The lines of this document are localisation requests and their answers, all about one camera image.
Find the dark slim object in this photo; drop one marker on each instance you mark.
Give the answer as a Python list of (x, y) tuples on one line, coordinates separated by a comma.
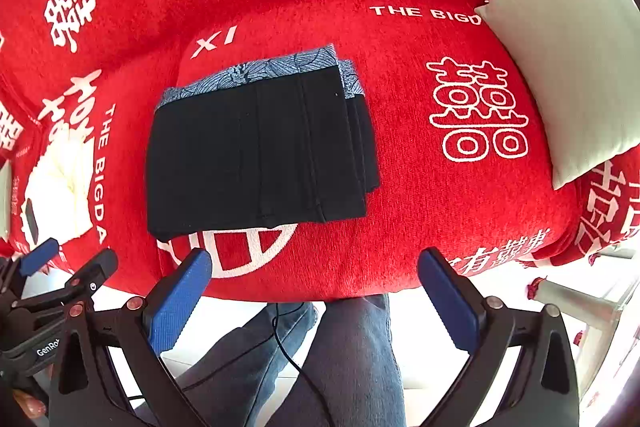
[(31, 219)]

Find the person's left hand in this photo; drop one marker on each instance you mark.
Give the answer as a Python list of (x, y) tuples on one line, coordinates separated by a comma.
[(32, 405)]

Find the white pillow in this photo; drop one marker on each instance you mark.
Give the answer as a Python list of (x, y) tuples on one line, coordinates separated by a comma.
[(565, 57)]

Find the person's right leg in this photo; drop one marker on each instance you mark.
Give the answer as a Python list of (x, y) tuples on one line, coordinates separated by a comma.
[(355, 357)]

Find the cream cushion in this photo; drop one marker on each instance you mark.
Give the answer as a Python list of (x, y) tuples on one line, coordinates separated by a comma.
[(60, 187)]

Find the person's leg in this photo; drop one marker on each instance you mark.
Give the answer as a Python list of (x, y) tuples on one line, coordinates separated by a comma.
[(235, 367), (355, 357)]

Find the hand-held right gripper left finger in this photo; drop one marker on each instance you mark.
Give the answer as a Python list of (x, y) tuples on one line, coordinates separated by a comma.
[(175, 302)]

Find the black pants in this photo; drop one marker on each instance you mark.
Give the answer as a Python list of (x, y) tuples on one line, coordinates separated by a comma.
[(240, 157)]

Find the red printed blanket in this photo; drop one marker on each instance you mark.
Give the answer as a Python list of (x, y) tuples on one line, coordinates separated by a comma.
[(400, 207)]

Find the white furniture frame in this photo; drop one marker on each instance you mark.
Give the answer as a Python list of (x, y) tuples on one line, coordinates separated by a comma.
[(590, 307)]

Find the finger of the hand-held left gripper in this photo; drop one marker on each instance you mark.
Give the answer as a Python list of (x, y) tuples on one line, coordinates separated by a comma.
[(97, 269), (40, 255)]

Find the person's left leg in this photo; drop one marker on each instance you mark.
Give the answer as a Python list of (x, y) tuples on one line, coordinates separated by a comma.
[(235, 367)]

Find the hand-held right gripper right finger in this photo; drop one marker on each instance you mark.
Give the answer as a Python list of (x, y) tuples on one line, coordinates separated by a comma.
[(450, 302)]

